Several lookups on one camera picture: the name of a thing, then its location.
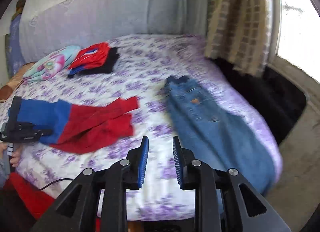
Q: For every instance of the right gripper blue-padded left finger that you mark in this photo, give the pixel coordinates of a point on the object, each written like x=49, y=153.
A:
x=76, y=207

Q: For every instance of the orange brown pillow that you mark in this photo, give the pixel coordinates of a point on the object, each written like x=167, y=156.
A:
x=13, y=83

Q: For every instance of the person's left hand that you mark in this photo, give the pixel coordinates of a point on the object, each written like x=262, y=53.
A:
x=15, y=158

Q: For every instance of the folded red blue shorts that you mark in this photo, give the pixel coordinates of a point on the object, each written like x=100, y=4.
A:
x=89, y=58

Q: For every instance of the purple floral bedspread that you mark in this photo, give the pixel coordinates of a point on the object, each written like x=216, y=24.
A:
x=144, y=64

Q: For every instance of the blue denim jeans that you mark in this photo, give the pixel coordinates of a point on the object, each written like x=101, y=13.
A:
x=215, y=136

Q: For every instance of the white lace draped cover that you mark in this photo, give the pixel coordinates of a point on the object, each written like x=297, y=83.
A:
x=49, y=25

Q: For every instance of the blue patterned cloth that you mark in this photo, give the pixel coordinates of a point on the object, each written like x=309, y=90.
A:
x=14, y=58

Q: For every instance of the blue and red pants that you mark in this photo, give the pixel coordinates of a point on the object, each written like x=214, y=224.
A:
x=76, y=128

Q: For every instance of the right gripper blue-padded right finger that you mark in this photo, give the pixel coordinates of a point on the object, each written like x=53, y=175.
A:
x=224, y=201

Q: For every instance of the folded black garment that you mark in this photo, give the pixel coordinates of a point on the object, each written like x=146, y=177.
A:
x=108, y=66

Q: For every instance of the red cloth at bed edge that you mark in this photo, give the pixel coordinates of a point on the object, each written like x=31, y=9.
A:
x=36, y=202

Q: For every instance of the beige checked curtain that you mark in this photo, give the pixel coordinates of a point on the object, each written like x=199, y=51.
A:
x=239, y=31

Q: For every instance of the floral teal pink folded blanket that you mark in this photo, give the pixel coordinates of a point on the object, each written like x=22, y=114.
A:
x=51, y=64

